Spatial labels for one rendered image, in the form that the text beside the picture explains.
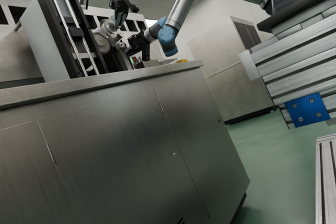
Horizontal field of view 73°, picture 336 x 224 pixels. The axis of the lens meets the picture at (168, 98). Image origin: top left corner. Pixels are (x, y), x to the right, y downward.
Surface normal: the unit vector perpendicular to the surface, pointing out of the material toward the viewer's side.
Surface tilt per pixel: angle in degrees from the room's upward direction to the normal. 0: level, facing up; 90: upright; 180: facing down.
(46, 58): 90
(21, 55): 90
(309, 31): 90
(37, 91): 90
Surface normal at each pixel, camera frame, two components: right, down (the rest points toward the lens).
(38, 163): 0.74, -0.35
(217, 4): -0.55, 0.20
